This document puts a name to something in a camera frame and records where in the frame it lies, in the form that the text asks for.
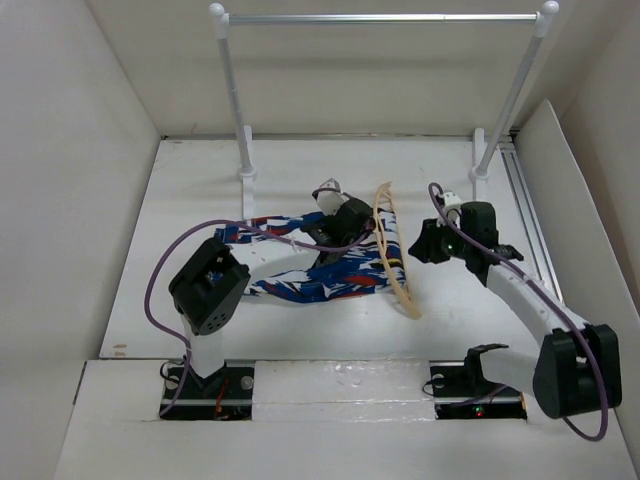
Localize blue patterned trousers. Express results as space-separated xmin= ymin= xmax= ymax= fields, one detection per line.
xmin=214 ymin=209 xmax=406 ymax=304

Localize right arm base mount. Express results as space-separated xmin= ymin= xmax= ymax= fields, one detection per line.
xmin=422 ymin=362 xmax=528 ymax=421

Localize aluminium rail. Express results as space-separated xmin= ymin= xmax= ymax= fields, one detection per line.
xmin=500 ymin=136 xmax=564 ymax=303

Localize beige wooden hanger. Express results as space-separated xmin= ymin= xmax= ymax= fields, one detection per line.
xmin=371 ymin=181 xmax=424 ymax=320

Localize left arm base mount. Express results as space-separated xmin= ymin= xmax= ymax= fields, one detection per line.
xmin=159 ymin=362 xmax=255 ymax=421

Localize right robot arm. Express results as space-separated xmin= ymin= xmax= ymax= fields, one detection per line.
xmin=409 ymin=183 xmax=622 ymax=419

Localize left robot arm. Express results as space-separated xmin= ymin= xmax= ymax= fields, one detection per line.
xmin=168 ymin=186 xmax=380 ymax=398

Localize white clothes rack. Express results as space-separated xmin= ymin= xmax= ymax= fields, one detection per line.
xmin=206 ymin=1 xmax=560 ymax=219

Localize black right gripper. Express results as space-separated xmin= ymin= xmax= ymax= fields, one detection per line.
xmin=406 ymin=215 xmax=472 ymax=263

